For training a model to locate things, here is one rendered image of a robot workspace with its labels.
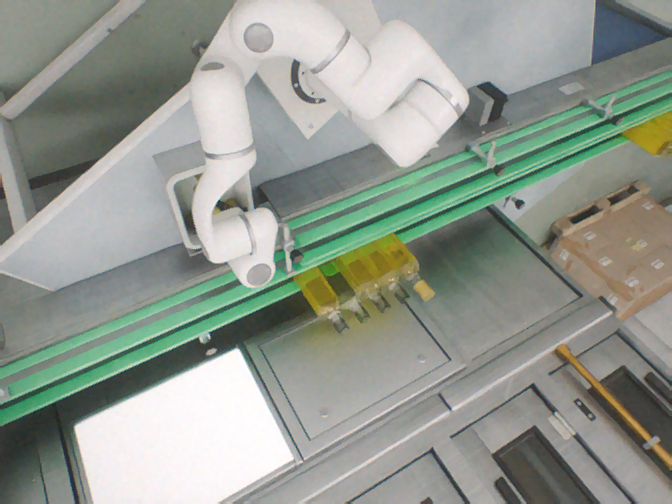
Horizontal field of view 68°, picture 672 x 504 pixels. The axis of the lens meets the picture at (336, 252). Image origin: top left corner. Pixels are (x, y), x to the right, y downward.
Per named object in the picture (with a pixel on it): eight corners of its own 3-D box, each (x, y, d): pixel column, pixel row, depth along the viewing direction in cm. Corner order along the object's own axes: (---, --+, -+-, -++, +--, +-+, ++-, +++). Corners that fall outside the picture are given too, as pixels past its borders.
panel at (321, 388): (70, 428, 115) (108, 579, 96) (65, 423, 112) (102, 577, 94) (391, 276, 145) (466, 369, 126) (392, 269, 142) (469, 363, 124)
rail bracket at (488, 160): (462, 150, 137) (494, 178, 130) (468, 128, 131) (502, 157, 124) (473, 145, 138) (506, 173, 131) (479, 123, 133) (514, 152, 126)
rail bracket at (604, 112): (578, 104, 153) (613, 127, 145) (588, 83, 147) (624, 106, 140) (587, 100, 154) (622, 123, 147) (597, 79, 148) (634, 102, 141)
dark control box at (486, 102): (460, 111, 145) (478, 127, 141) (466, 87, 139) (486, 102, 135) (481, 103, 148) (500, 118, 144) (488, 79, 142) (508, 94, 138)
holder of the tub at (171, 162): (180, 241, 124) (191, 262, 120) (151, 155, 102) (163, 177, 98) (244, 217, 129) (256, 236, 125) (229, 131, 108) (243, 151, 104)
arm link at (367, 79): (306, 70, 82) (372, -9, 79) (398, 161, 93) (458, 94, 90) (319, 77, 73) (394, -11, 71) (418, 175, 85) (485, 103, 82)
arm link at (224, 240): (243, 131, 87) (262, 233, 99) (170, 150, 82) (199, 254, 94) (261, 145, 81) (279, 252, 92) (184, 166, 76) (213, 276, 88)
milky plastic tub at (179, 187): (175, 228, 119) (188, 253, 115) (151, 156, 102) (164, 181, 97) (242, 203, 125) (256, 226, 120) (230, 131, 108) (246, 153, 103)
